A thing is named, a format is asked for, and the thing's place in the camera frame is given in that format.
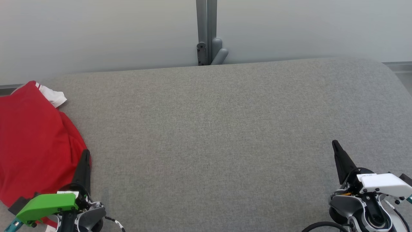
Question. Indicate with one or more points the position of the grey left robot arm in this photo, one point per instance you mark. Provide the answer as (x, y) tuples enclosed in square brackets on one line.
[(91, 219)]

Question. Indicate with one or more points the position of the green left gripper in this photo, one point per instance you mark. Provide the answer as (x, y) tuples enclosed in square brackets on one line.
[(48, 204)]

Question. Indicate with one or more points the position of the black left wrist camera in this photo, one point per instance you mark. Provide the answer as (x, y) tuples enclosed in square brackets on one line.
[(17, 204)]

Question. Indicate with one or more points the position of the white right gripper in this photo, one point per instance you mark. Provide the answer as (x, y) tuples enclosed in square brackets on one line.
[(383, 185)]

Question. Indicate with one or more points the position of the dark grey hinge bracket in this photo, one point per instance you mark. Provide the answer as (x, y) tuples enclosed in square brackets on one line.
[(201, 53)]

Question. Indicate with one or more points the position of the red basketball jersey white sleeves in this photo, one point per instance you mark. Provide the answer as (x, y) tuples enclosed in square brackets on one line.
[(32, 135)]

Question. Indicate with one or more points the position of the grey fabric sofa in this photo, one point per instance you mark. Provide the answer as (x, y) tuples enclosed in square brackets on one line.
[(209, 135)]

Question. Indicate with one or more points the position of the grey vertical metal post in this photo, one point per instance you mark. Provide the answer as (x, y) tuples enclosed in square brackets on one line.
[(206, 19)]

